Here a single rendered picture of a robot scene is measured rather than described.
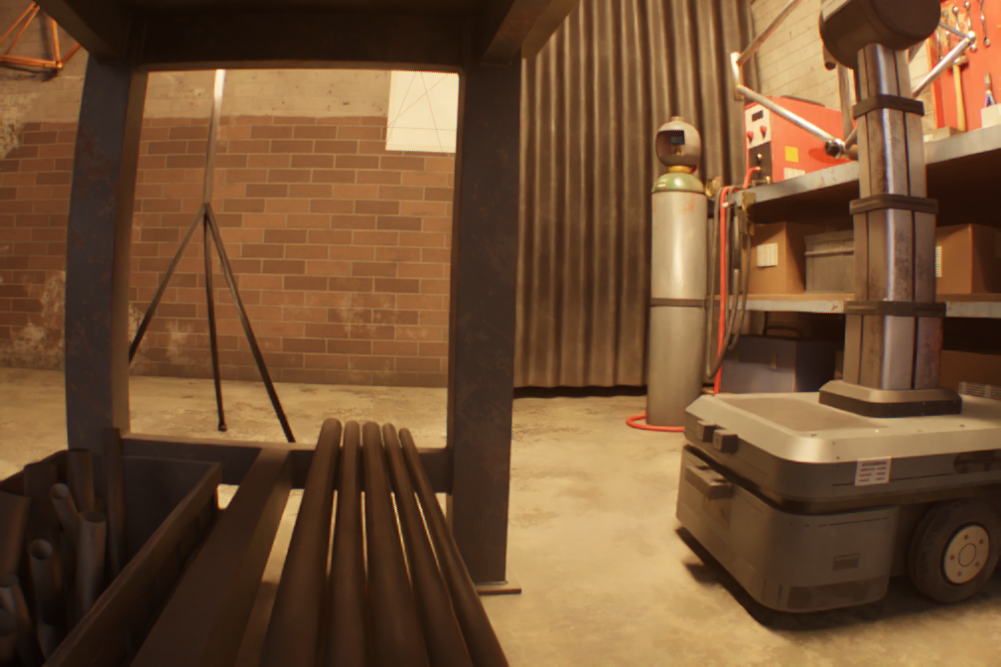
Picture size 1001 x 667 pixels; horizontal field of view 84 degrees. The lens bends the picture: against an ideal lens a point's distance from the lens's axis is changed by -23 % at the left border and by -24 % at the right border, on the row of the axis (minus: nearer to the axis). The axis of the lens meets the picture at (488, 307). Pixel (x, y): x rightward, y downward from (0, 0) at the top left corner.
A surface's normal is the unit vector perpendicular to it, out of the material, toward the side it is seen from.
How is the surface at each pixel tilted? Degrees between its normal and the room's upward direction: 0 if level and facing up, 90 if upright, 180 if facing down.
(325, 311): 90
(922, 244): 90
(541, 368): 90
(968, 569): 90
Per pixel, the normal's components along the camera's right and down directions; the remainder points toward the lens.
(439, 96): 0.18, 0.01
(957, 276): -0.99, -0.05
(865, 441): 0.04, -0.70
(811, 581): -0.17, 0.00
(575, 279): -0.65, -0.03
